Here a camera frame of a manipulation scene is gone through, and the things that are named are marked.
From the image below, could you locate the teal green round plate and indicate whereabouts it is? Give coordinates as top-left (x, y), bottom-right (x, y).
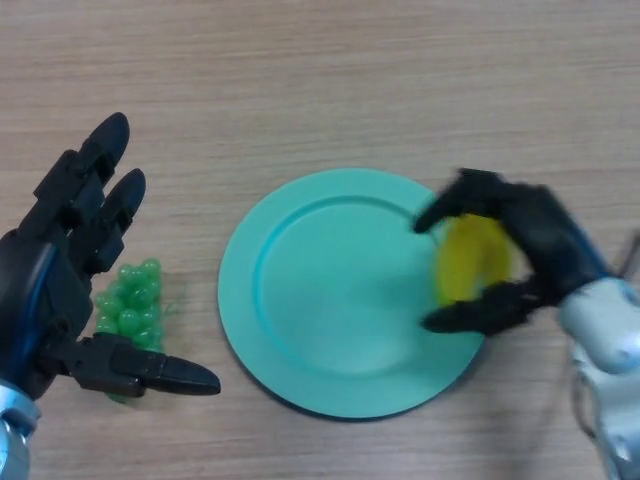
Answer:
top-left (217, 167), bottom-right (489, 420)

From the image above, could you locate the yellow plastic starfruit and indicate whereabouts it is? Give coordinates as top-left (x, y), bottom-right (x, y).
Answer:
top-left (433, 213), bottom-right (514, 305)

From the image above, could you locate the green plastic grape bunch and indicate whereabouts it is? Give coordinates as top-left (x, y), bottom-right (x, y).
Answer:
top-left (93, 257), bottom-right (186, 405)

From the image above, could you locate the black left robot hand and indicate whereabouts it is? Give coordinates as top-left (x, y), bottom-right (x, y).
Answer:
top-left (0, 112), bottom-right (222, 401)

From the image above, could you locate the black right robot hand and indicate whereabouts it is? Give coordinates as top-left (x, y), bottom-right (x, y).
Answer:
top-left (412, 168), bottom-right (614, 337)

